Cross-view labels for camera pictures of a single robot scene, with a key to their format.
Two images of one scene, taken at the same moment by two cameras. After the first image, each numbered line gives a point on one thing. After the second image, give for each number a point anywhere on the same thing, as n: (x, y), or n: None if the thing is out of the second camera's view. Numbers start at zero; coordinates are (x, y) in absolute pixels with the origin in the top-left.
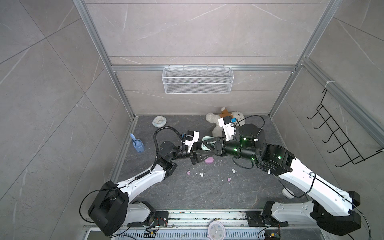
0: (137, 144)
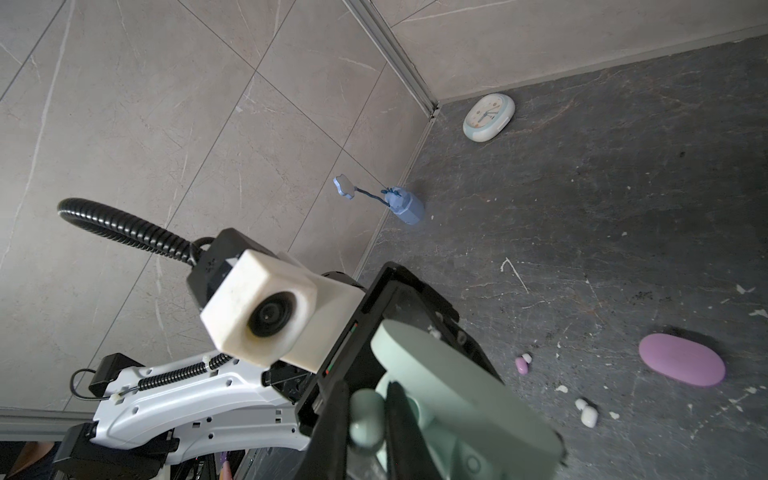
0: (404, 205)
